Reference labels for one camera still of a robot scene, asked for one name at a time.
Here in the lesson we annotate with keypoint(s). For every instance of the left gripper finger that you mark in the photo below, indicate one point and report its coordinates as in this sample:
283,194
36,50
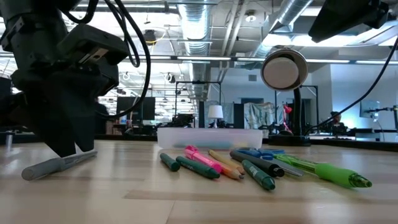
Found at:
59,124
85,124

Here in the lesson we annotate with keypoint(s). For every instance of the grey pen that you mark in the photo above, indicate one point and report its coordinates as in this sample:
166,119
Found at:
46,168

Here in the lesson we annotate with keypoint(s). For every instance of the dark green crayon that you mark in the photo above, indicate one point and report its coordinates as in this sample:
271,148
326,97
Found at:
170,162
199,168
259,177

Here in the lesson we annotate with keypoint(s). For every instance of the pink highlighter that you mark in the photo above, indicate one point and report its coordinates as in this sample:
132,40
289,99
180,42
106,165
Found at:
202,158

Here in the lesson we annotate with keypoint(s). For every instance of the orange pencil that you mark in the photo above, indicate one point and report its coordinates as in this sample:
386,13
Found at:
231,172

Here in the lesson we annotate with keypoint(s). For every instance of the light green pen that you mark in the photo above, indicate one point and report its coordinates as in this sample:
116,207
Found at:
335,175

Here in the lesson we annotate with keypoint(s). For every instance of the black marker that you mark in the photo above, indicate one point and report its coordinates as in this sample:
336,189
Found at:
258,164

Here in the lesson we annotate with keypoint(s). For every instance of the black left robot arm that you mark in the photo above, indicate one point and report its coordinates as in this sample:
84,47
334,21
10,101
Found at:
31,28

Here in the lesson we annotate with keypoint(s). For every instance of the clear pencil box pink lid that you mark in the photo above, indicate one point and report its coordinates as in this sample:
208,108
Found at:
217,137

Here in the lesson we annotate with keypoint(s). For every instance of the dark computer monitor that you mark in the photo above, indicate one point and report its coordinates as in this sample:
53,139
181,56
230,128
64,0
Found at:
133,107

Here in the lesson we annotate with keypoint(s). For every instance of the black desk lamp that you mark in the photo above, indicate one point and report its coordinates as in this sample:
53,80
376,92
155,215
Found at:
284,71

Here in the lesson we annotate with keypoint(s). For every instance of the small grey monitor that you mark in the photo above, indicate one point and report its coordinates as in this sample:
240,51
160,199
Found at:
370,109

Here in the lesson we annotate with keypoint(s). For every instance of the person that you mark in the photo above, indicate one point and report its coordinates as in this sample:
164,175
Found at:
335,117

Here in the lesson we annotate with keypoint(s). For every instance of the red heart balloon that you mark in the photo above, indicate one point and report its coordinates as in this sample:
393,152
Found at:
288,109

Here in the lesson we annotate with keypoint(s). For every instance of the white shade table lamp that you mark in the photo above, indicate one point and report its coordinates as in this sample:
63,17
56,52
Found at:
215,111

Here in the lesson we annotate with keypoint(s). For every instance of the patterned cloth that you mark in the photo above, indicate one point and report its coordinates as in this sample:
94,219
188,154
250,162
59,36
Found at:
259,115

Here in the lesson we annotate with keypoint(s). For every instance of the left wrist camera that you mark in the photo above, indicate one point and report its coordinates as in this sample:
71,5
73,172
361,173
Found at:
93,37

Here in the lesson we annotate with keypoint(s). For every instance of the silver ventilation duct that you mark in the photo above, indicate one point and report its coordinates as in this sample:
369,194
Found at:
292,9
195,25

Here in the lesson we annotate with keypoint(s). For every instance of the black aluminium table frame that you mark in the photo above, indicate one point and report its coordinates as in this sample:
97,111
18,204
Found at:
357,145

